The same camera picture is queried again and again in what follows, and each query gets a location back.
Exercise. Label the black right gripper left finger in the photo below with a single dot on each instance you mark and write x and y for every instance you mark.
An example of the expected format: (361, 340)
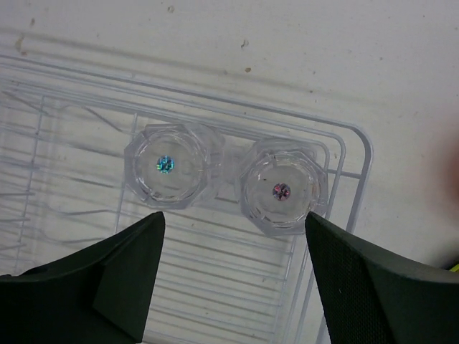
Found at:
(100, 294)

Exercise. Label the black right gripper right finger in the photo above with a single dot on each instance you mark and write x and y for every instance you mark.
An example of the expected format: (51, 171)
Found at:
(372, 295)

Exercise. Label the clear glass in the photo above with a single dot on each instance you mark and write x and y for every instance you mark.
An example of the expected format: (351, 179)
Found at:
(174, 166)
(278, 182)

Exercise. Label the orange plastic bowl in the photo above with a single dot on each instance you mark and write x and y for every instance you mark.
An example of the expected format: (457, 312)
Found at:
(444, 172)

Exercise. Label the clear plastic dish tray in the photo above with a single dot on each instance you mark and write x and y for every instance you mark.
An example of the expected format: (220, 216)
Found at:
(220, 279)

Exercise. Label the white wire plate rack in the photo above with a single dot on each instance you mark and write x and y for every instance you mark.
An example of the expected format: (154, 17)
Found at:
(62, 177)

